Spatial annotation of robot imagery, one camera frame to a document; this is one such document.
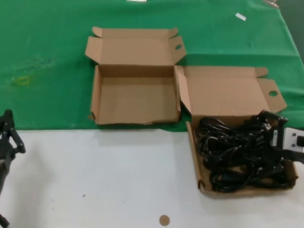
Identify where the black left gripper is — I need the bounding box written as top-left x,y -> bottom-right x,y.
0,108 -> 28,166

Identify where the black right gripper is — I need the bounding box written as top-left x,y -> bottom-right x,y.
250,109 -> 290,152

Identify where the open cardboard box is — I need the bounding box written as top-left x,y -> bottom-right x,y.
169,64 -> 304,202

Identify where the open cardboard box torn rim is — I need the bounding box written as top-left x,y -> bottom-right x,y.
82,24 -> 188,128

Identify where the green table cloth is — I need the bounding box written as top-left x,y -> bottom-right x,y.
0,0 -> 304,142

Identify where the round brown sticker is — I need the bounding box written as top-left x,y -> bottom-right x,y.
159,214 -> 170,227

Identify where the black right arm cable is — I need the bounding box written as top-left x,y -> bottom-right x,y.
291,156 -> 304,171

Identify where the black power cable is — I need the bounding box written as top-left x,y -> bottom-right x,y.
197,134 -> 269,174
195,116 -> 257,141
208,168 -> 291,195

